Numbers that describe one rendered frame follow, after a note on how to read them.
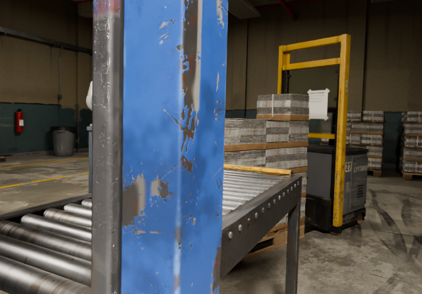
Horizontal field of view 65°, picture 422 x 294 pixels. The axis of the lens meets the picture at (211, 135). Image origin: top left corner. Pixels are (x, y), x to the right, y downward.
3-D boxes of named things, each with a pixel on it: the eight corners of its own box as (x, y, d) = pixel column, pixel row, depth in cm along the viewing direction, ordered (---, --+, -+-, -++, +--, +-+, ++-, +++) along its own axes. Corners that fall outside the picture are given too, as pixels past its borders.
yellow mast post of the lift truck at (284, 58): (272, 208, 359) (278, 46, 350) (277, 207, 365) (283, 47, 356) (279, 210, 352) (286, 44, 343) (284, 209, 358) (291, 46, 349)
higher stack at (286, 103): (251, 232, 311) (255, 95, 304) (271, 225, 330) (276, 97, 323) (285, 244, 282) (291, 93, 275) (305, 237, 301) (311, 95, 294)
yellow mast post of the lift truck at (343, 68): (328, 224, 309) (336, 35, 300) (333, 222, 315) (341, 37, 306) (337, 227, 303) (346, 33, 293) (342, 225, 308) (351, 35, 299)
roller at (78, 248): (9, 236, 84) (9, 217, 84) (161, 281, 63) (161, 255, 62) (-11, 242, 80) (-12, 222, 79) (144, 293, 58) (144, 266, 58)
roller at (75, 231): (33, 228, 90) (32, 210, 89) (179, 268, 69) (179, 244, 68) (15, 234, 85) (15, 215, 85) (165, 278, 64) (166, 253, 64)
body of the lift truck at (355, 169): (282, 215, 367) (285, 144, 363) (309, 208, 403) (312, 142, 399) (341, 233, 315) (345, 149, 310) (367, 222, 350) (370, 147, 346)
